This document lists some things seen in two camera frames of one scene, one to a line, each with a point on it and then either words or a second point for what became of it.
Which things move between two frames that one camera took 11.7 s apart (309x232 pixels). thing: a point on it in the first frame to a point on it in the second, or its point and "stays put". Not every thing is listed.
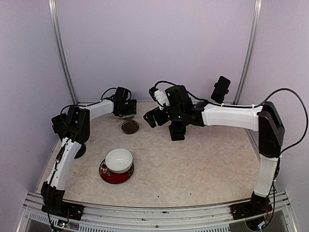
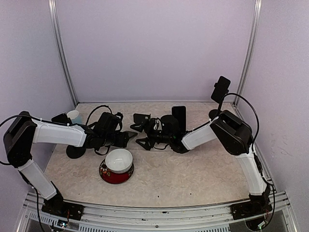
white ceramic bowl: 119,161 stays put
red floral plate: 114,178 stays put
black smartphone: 218,93 stays put
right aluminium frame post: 257,13 stays put
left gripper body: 127,110 to 121,142
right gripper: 151,120 to 149,144
